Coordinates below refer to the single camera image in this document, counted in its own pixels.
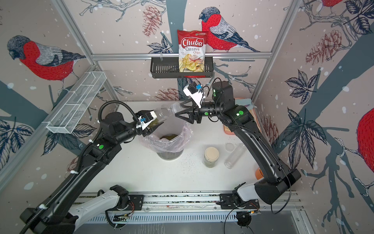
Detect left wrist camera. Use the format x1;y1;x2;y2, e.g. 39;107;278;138
136;110;157;130

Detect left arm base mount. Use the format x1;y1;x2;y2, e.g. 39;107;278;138
112;194;145;212

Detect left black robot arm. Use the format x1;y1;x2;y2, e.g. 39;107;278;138
20;100;159;234

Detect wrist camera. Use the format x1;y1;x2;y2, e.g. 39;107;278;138
183;82;205;108
136;110;157;130

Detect short clear bean jar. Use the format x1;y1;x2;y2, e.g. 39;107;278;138
149;105;174;127

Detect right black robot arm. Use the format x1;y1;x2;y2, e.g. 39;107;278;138
175;81;301;207

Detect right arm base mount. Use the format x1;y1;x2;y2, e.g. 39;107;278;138
216;193;260;210

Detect white wire mesh shelf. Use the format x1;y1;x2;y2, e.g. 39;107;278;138
46;71;107;134

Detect beige lidded bean jar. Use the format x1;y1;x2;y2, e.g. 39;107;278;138
203;147;220;168

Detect mung beans in bin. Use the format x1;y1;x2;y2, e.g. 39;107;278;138
160;134;178;141

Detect mesh waste bin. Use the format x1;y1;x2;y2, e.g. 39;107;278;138
153;117;186;160

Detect orange mug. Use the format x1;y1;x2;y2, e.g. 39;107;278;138
255;168;264;180

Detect tall clear bean jar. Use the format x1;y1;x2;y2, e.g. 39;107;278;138
224;143;247;169

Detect red Chuba chips bag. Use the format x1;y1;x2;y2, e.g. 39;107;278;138
177;30;207;73

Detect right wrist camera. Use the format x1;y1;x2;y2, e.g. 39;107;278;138
183;82;205;108

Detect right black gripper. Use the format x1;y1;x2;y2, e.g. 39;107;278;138
175;98;224;126

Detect clear jar lid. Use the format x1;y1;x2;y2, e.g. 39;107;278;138
170;102;184;114
225;143;235;152

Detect black wall basket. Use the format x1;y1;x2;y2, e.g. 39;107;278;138
150;57;214;79

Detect teal folded cloth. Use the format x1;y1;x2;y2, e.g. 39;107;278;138
235;98;254;110

